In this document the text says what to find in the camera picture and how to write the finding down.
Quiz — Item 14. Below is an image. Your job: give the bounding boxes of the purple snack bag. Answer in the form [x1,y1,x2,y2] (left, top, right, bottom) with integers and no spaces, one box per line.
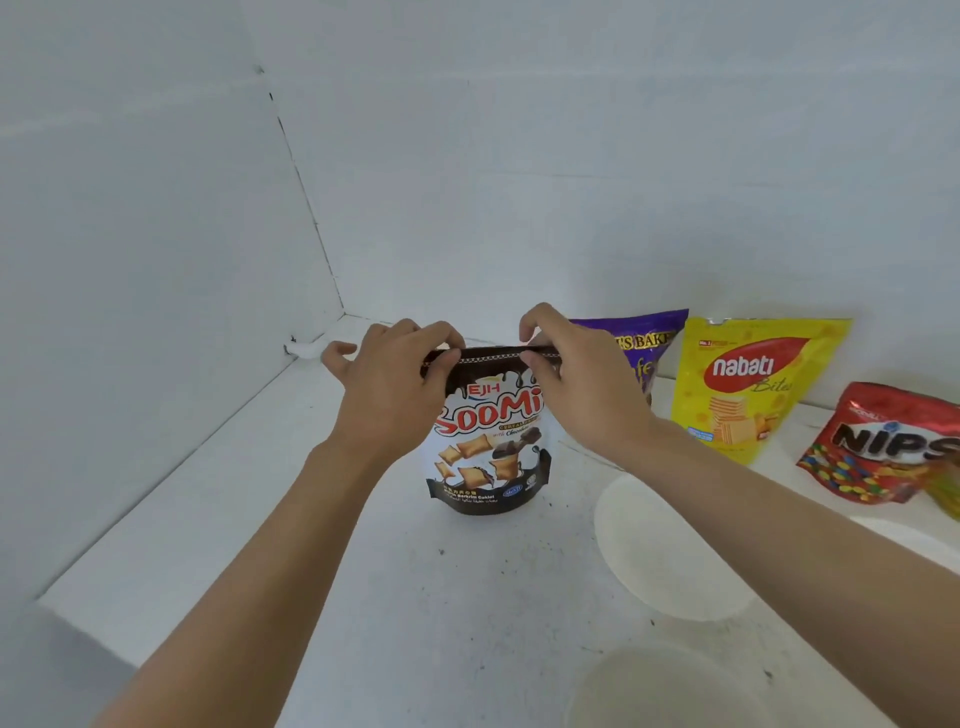
[566,308,690,410]

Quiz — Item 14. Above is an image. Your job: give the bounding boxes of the red Nips candy bag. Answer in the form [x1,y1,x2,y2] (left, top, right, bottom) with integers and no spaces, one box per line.
[795,381,960,505]

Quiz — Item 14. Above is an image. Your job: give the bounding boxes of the person's left forearm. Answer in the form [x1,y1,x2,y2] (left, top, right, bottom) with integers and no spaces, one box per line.
[93,440,380,728]

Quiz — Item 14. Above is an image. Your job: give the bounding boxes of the yellow snack bag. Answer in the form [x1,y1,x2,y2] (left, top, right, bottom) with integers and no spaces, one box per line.
[669,315,854,467]

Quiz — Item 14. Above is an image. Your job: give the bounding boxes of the person's right forearm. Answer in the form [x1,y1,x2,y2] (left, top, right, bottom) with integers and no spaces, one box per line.
[620,419,960,728]

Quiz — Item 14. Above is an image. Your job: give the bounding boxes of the person's left hand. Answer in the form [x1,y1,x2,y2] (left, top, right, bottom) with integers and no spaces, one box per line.
[320,318,468,481]

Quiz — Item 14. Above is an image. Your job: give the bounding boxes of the green snack bag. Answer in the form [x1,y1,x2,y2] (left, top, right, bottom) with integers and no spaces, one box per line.
[926,461,960,523]

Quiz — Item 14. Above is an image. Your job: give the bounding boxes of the white round bowl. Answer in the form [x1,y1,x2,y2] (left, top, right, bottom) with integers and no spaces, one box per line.
[847,515,960,579]
[566,643,759,728]
[593,473,757,624]

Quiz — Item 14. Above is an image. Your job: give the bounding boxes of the black white snack bag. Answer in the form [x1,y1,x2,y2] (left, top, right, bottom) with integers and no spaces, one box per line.
[419,344,564,517]

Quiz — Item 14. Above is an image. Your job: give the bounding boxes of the person's right hand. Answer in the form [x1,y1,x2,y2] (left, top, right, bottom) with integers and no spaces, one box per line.
[517,302,661,460]

